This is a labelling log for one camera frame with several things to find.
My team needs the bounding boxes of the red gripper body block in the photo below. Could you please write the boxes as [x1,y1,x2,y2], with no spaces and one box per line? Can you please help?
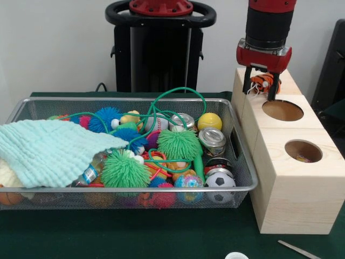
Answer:
[236,39,293,75]

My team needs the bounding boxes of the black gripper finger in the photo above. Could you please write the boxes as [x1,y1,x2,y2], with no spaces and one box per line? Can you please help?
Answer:
[267,72,280,103]
[242,66,253,96]

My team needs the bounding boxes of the orange striped tiger plush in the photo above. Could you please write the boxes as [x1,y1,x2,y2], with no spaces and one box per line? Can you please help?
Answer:
[250,72,282,94]

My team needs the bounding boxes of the multicoloured patterned cloth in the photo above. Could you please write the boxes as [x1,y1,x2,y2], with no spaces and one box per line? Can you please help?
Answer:
[295,153,313,163]

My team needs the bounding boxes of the mint green knitted cloth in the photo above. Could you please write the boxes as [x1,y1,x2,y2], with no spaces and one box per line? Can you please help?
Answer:
[0,119,129,189]

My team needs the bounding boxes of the cream knitted cloth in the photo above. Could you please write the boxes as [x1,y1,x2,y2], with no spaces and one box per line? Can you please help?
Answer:
[0,158,25,199]

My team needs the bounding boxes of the wooden box with three holes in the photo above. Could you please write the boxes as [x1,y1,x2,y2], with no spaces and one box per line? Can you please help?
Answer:
[231,67,345,235]

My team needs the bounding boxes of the yellow ball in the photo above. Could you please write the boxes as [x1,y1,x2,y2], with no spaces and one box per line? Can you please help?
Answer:
[197,112,223,132]

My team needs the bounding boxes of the silver soda can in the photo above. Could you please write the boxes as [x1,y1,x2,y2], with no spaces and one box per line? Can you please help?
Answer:
[198,127,227,157]

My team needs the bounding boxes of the green spiky rubber ball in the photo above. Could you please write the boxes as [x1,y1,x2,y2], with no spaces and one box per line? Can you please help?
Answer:
[156,129,203,161]

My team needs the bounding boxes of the white toy baseball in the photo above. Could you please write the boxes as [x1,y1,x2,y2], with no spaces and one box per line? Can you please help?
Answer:
[144,115,169,133]

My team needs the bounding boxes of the black white toy soccer ball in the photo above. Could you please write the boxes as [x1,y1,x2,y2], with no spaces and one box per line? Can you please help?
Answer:
[204,174,236,203]

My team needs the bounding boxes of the colourful globe ball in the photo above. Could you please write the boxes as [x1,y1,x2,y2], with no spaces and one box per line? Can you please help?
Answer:
[174,174,204,205]

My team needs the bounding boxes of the blue spiky ball with eyes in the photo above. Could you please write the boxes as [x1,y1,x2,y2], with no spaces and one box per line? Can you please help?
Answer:
[88,107,123,134]

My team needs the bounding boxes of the green spiky ball with eyes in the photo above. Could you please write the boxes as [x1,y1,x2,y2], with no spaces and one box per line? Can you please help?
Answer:
[101,149,151,189]

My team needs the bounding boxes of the metal scissors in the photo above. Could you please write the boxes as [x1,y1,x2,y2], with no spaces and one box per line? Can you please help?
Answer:
[277,239,318,259]

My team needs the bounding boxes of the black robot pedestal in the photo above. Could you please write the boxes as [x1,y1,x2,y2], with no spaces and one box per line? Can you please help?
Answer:
[105,0,217,94]

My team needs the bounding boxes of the wire mesh bin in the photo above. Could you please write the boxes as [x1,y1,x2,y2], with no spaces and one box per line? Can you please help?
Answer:
[0,97,259,212]

